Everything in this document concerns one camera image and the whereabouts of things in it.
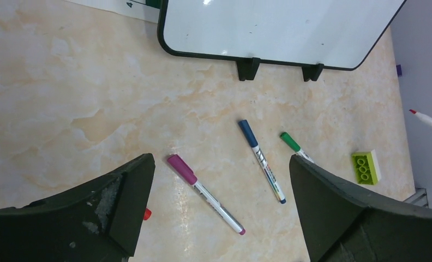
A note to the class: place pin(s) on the white whiteboard black frame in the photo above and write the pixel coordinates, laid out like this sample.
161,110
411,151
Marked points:
312,35

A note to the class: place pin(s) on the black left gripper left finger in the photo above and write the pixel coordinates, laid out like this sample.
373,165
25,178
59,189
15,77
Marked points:
99,220

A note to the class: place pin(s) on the red marker pen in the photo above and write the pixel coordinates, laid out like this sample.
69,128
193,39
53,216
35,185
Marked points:
422,117

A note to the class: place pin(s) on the green white chess mat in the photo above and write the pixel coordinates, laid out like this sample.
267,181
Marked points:
147,10

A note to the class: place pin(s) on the red marker cap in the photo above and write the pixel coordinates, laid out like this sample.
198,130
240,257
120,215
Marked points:
147,214

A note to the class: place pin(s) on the purple block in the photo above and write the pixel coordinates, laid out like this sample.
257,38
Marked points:
399,70

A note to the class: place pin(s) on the green lego brick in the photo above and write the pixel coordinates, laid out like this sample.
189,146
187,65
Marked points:
366,167

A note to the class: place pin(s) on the pink capped marker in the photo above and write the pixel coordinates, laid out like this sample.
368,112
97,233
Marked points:
188,175

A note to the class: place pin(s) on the blue capped marker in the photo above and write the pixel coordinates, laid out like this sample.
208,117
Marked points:
253,143

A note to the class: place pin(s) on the green capped marker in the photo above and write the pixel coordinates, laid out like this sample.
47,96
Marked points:
295,146

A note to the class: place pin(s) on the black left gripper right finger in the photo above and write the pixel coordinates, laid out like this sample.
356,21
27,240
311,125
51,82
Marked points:
342,221

